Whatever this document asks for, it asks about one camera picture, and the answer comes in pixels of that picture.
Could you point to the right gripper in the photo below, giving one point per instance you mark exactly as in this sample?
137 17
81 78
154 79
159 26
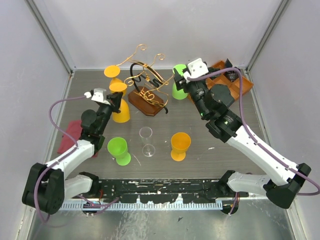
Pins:
181 83

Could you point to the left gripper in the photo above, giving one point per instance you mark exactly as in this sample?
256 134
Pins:
115 100

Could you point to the orange goblet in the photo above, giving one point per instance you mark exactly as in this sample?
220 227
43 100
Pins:
124 115
112 72
180 143

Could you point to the green goblet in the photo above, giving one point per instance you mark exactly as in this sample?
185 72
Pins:
118 148
177 91

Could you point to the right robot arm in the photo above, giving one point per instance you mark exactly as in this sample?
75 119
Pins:
283 178

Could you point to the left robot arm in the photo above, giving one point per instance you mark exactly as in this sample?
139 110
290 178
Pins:
47 185

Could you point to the wooden compartment tray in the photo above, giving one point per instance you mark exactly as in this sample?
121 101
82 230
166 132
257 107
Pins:
234 87

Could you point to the dark folded cloth in tray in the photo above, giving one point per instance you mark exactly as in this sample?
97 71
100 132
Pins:
231 75

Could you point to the clear champagne flute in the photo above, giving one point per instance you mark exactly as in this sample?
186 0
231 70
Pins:
148 148

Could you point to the green goblet front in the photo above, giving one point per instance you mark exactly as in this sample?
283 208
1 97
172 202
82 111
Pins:
118 148

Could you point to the red cloth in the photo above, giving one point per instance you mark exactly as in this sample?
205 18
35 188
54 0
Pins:
69 145

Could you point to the orange goblet front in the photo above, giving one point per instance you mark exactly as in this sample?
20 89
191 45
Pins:
180 143

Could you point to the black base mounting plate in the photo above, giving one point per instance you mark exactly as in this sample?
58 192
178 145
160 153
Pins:
160 191

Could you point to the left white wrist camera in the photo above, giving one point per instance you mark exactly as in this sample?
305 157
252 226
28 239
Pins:
98 95

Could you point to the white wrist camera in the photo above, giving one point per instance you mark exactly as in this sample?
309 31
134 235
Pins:
195 69
98 95

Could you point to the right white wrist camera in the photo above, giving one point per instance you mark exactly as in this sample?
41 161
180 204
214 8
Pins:
195 69

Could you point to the gold wire wine glass rack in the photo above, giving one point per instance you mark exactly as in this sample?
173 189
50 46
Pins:
148 82

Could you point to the slotted cable duct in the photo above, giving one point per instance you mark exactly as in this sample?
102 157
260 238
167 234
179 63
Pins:
75 205

